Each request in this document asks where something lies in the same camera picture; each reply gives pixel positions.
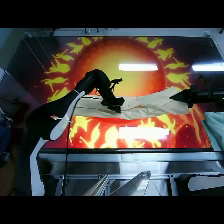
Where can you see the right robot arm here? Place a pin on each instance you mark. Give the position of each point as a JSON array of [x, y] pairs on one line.
[[206, 96]]

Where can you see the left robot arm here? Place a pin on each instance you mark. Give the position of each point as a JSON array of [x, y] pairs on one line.
[[50, 116]]

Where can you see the beige garment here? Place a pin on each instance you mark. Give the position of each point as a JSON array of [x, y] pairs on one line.
[[146, 105]]

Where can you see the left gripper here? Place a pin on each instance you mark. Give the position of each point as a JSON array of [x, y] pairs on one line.
[[112, 100]]

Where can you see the silver frame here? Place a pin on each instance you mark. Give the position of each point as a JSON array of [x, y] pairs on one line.
[[133, 166]]

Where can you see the pale green garment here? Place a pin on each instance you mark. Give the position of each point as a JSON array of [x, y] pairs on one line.
[[216, 128]]

